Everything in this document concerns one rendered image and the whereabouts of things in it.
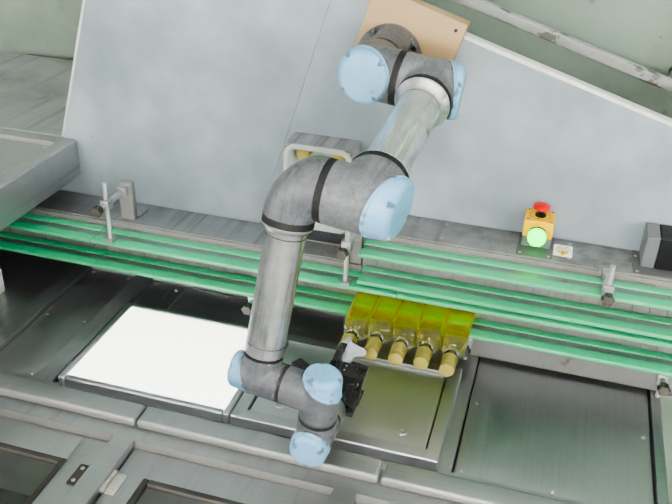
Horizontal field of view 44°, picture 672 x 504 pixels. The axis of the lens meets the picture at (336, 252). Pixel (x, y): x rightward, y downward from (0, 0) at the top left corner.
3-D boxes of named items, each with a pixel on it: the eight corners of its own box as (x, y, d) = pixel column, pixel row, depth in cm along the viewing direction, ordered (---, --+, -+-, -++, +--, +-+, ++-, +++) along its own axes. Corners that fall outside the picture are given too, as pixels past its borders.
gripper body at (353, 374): (364, 390, 181) (350, 426, 171) (327, 379, 182) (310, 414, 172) (369, 363, 177) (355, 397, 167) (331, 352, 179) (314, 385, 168)
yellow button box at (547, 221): (522, 231, 205) (520, 245, 199) (527, 204, 202) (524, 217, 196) (551, 236, 204) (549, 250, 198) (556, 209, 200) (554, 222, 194)
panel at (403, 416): (129, 311, 223) (58, 386, 195) (128, 301, 222) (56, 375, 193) (461, 377, 203) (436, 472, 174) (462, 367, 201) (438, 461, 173)
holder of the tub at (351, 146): (294, 227, 224) (285, 240, 217) (296, 131, 210) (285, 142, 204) (356, 237, 220) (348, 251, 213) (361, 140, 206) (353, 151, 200)
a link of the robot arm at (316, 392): (280, 373, 152) (274, 418, 157) (337, 392, 149) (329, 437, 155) (296, 349, 158) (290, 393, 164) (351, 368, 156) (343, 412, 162)
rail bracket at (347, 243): (347, 269, 209) (333, 293, 198) (350, 209, 201) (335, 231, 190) (358, 271, 208) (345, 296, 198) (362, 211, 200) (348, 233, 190)
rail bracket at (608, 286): (597, 275, 192) (597, 305, 180) (603, 247, 188) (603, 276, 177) (615, 278, 191) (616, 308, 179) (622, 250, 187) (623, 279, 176)
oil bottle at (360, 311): (363, 295, 212) (340, 341, 194) (364, 276, 209) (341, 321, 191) (384, 299, 211) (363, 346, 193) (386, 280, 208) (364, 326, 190)
